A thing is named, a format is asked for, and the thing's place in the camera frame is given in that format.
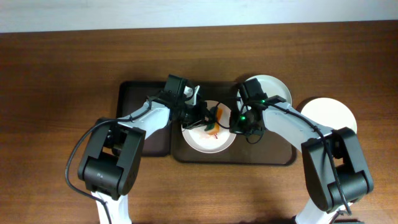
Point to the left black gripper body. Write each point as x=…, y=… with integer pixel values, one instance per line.
x=192, y=116

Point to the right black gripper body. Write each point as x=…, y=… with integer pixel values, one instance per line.
x=240, y=123

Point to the white plate with red stain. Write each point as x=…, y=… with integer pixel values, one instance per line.
x=200, y=141

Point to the orange green scrub sponge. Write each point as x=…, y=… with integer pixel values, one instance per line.
x=214, y=128

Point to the pale green plate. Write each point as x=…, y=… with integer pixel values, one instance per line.
x=273, y=87

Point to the cream white plate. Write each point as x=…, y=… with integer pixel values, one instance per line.
x=330, y=112

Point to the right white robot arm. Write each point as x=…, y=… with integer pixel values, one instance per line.
x=336, y=171

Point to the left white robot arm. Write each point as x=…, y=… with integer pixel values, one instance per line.
x=112, y=156

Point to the large brown serving tray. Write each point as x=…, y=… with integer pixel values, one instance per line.
x=270, y=150

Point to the small black tray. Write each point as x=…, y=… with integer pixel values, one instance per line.
x=132, y=95

